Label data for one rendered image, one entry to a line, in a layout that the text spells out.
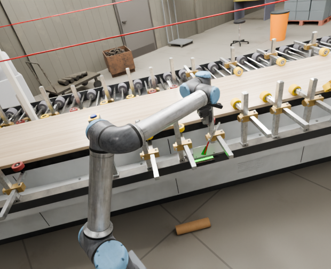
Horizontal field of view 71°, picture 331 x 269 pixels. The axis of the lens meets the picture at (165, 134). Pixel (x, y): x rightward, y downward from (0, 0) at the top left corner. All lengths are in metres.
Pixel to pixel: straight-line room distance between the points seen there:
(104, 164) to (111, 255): 0.42
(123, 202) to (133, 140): 1.45
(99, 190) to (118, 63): 5.08
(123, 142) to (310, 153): 2.12
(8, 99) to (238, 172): 4.01
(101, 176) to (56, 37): 5.65
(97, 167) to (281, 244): 1.62
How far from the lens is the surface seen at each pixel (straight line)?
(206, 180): 2.33
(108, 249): 1.25
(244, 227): 2.26
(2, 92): 4.90
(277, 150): 2.13
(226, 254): 2.13
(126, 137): 0.94
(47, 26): 6.51
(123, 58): 6.04
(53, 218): 2.53
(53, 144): 2.12
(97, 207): 1.21
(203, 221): 2.19
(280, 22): 7.02
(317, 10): 8.45
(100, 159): 1.07
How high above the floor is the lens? 1.88
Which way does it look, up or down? 34 degrees down
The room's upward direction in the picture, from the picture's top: 11 degrees counter-clockwise
